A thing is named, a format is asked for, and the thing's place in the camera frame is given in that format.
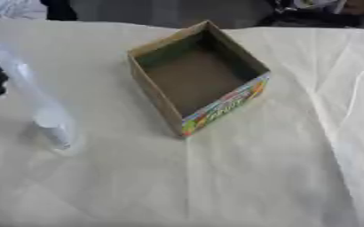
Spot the tan cardboard box, colourful print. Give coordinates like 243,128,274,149
126,20,273,138

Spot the person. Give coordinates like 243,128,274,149
255,0,364,29

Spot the clear plastic bottle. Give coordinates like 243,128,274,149
0,43,86,157

